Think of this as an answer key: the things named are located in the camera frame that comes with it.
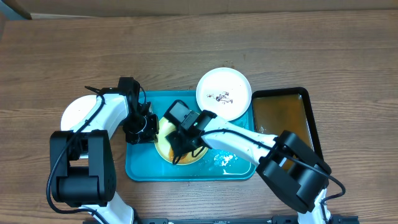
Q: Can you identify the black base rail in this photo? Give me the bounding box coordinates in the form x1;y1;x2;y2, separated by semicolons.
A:
82;215;360;224

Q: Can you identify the dark chair part background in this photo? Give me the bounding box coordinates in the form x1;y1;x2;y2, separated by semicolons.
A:
1;0;32;21

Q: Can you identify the black tray with brown water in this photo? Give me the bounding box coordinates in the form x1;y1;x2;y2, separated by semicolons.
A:
251;87;323;159

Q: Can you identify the white plate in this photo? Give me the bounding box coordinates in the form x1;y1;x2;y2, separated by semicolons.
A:
60;95;96;131
196;67;252;121

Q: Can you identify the teal plastic tray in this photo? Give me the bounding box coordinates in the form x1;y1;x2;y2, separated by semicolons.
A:
125;90;255;182

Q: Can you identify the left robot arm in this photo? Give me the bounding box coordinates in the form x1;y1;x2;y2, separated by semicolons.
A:
46;77;159;223

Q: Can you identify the yellow-green plate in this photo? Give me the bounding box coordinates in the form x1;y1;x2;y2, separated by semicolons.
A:
155;117;208;166

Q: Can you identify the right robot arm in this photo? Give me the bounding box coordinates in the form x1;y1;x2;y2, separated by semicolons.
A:
164;100;346;223

